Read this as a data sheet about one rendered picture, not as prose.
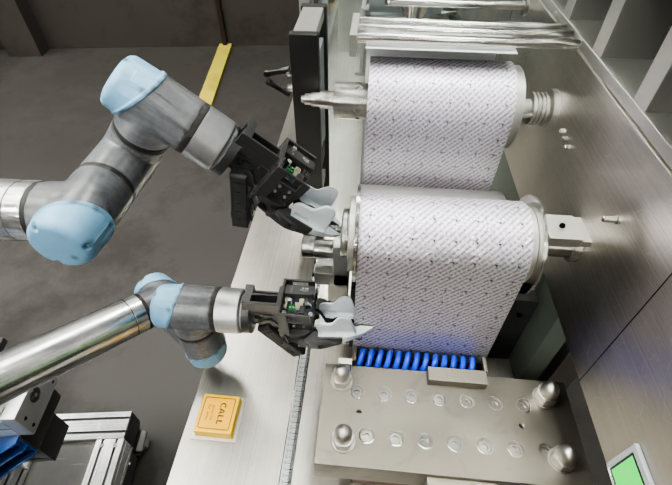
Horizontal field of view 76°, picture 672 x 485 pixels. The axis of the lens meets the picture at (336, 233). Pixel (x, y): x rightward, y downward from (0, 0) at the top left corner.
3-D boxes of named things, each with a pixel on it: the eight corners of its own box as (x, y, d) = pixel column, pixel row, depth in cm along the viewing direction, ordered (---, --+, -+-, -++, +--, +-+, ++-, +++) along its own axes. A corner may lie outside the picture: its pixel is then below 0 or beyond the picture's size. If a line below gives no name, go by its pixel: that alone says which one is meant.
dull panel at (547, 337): (433, 6, 242) (440, -44, 225) (439, 6, 242) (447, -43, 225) (514, 384, 85) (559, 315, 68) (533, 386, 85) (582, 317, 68)
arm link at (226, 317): (219, 341, 72) (231, 301, 78) (246, 343, 72) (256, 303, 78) (209, 315, 67) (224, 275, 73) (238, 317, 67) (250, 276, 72)
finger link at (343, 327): (374, 326, 66) (314, 321, 67) (371, 346, 70) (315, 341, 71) (374, 309, 68) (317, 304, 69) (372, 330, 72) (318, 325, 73)
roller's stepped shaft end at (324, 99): (303, 102, 80) (302, 86, 78) (335, 103, 80) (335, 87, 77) (300, 111, 78) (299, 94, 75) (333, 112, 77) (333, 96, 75)
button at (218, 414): (206, 398, 83) (204, 392, 81) (242, 401, 83) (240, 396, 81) (195, 436, 78) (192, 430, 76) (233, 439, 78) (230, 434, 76)
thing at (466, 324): (352, 346, 78) (356, 282, 64) (485, 356, 76) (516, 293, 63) (352, 348, 77) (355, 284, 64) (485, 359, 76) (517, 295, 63)
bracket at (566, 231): (537, 221, 64) (542, 211, 62) (577, 223, 64) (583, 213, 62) (546, 246, 60) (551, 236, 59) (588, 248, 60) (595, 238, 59)
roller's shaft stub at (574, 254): (520, 243, 67) (528, 223, 64) (566, 246, 67) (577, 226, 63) (526, 265, 64) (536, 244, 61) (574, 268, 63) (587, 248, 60)
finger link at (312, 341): (341, 346, 69) (287, 341, 69) (341, 351, 70) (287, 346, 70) (344, 321, 72) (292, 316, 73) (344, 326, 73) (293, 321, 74)
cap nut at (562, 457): (544, 446, 65) (555, 435, 61) (569, 448, 64) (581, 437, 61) (550, 473, 62) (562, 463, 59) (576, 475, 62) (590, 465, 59)
